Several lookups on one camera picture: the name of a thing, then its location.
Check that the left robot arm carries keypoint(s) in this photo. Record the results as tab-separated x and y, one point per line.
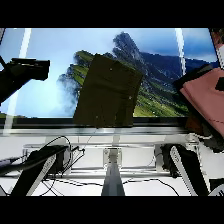
23	71

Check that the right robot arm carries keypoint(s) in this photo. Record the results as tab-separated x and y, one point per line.
187	170

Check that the dark olive shirt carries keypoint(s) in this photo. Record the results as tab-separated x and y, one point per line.
108	90

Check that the black garment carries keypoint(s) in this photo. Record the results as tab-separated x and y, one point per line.
192	76

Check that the pink garment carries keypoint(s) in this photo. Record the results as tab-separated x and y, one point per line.
206	96

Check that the silver frame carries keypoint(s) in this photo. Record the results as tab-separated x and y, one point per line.
112	160

